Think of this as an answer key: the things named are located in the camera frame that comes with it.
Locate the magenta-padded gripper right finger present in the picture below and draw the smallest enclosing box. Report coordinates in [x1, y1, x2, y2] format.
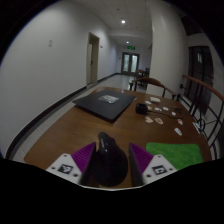
[128, 142, 178, 187]

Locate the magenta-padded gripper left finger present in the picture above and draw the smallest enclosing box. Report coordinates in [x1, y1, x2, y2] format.
[45, 141, 101, 187]

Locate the black computer mouse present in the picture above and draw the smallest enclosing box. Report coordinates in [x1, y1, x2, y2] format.
[89, 131, 130, 188]

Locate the green mouse pad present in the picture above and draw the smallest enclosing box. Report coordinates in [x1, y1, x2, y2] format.
[145, 142, 205, 171]

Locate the white oblong card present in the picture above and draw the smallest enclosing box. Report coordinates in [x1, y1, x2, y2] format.
[173, 127, 184, 137]

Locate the long white flat device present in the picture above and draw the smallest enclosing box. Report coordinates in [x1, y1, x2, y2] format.
[192, 121, 203, 135]

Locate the small black box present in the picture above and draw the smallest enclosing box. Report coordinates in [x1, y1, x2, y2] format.
[135, 102, 150, 116]

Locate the black closed laptop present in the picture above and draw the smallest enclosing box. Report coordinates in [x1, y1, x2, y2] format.
[72, 89, 137, 123]

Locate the black railing with wooden handrail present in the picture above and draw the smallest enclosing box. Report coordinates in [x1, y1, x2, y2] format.
[179, 73, 224, 159]

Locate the dark wooden chair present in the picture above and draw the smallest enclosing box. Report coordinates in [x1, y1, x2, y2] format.
[135, 67, 151, 80]

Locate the dark framed window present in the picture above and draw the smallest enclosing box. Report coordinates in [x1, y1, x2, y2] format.
[185, 45, 215, 116]

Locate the glass double door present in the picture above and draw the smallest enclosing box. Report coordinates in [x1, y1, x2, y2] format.
[120, 51, 141, 75]

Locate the side doorway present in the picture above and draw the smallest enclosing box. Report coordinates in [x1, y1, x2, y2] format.
[86, 31, 101, 87]

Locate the black cable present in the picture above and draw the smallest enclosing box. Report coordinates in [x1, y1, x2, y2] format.
[148, 106, 184, 119]

